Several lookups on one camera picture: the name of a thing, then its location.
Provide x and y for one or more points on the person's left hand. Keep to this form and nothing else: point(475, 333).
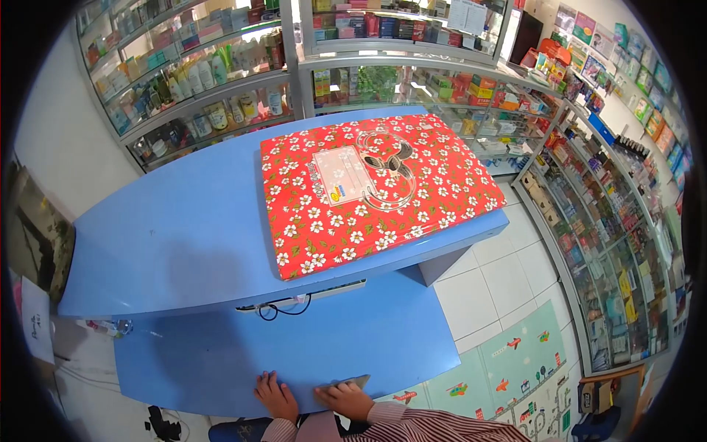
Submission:
point(279, 400)

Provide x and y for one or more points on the person's right hand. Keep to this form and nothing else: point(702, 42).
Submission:
point(351, 402)

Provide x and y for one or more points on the person's left fingers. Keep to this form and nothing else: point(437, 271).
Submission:
point(267, 384)

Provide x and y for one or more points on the person's right fingers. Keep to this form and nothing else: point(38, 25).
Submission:
point(333, 392)

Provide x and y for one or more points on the grey wiping cloth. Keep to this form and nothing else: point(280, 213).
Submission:
point(353, 380)

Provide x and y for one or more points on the person's body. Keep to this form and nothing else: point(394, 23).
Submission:
point(431, 432)

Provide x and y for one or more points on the black floor object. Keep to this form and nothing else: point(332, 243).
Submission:
point(163, 424)

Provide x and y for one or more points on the clear plastic bottle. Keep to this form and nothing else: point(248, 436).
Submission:
point(110, 327)

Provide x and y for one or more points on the road print play mat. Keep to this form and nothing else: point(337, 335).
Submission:
point(519, 375)

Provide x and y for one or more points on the red floral folio book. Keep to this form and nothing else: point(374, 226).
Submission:
point(375, 193)

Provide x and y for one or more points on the white paper sheet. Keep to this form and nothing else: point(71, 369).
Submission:
point(37, 323)

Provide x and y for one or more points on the small cardboard box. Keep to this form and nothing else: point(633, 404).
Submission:
point(596, 395)

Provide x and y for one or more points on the dark framed picture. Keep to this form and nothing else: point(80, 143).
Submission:
point(38, 235)

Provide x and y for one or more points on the long glass display counter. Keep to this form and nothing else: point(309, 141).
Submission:
point(602, 232)

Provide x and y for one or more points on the tall glass display cabinet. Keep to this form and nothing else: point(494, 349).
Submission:
point(188, 77)

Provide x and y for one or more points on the wide glass display cabinet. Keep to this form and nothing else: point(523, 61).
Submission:
point(420, 72)

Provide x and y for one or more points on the wooden frame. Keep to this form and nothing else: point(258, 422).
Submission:
point(635, 387)

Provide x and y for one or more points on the full wall shelf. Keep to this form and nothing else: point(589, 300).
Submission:
point(635, 66)

